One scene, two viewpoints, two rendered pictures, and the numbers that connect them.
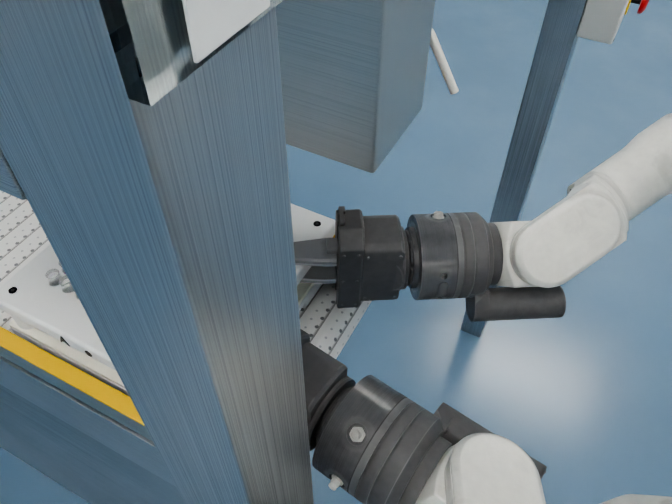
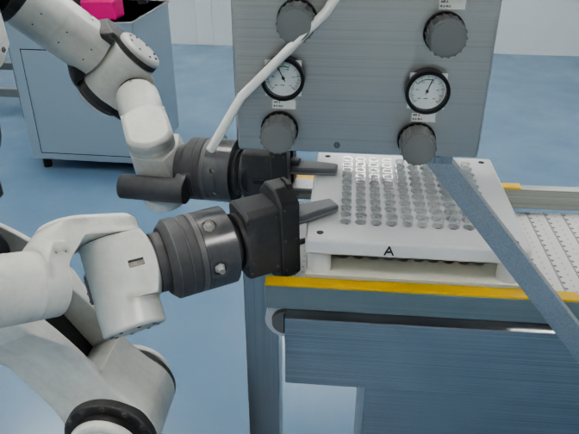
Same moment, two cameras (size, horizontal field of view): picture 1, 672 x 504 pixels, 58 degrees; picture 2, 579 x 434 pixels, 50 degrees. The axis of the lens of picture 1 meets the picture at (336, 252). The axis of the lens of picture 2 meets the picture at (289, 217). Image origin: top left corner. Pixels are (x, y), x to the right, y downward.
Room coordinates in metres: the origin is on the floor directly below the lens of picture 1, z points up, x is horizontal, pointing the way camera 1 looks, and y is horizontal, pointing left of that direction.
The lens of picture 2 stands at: (0.98, -0.24, 1.34)
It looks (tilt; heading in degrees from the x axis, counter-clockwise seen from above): 29 degrees down; 157
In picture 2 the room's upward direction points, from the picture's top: straight up
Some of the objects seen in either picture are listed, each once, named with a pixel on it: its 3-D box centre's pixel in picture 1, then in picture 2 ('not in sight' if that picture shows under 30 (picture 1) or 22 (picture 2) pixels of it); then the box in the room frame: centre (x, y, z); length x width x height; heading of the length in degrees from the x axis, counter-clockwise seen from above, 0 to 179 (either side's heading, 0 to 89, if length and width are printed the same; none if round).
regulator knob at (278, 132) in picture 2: not in sight; (278, 127); (0.50, -0.05, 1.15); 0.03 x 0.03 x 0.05; 62
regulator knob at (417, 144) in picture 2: not in sight; (418, 139); (0.56, 0.06, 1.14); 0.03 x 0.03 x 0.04; 62
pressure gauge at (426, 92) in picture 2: not in sight; (426, 90); (0.56, 0.06, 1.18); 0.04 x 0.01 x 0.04; 62
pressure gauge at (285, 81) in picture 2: not in sight; (283, 77); (0.50, -0.04, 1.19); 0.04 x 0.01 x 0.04; 62
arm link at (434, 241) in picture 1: (394, 256); (242, 240); (0.41, -0.06, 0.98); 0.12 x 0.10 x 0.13; 94
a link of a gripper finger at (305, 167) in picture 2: not in sight; (314, 164); (0.29, 0.08, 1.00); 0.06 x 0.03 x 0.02; 54
